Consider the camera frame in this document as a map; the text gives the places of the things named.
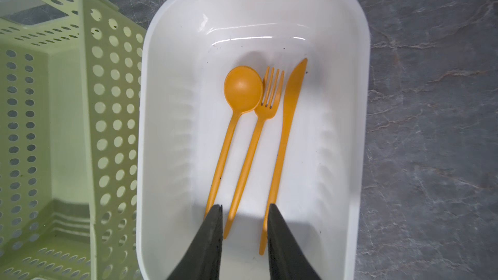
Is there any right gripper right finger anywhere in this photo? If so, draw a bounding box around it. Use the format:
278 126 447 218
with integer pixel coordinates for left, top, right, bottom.
267 204 320 279

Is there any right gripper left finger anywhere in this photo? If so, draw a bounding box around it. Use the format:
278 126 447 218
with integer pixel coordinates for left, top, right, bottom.
167 204 223 279

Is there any orange plastic fork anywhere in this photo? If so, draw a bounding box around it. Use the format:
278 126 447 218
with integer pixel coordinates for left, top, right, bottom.
224 68 285 239

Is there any orange plastic spoon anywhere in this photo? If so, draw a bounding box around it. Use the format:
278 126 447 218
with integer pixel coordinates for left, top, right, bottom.
204 66 263 216

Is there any white plastic tub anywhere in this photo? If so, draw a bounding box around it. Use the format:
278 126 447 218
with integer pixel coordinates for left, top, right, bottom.
135 0 372 280

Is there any green perforated plastic basket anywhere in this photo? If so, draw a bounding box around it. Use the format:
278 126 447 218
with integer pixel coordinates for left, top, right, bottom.
1 0 146 279

